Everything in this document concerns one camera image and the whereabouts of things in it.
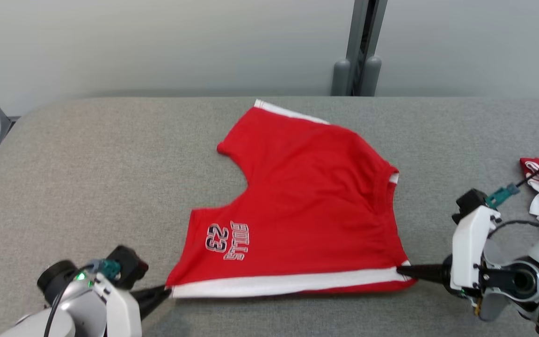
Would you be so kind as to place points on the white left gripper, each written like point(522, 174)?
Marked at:
point(122, 313)

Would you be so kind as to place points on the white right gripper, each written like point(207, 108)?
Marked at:
point(468, 248)

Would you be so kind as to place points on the red shorts with white stripes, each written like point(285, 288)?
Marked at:
point(307, 196)

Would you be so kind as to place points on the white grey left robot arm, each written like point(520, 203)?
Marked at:
point(82, 309)

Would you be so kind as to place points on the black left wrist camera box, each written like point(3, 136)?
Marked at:
point(127, 267)

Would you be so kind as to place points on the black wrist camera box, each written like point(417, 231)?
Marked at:
point(127, 267)
point(468, 201)

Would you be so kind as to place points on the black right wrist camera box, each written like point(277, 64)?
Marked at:
point(468, 201)

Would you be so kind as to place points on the grey metal partition post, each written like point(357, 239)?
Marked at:
point(360, 47)

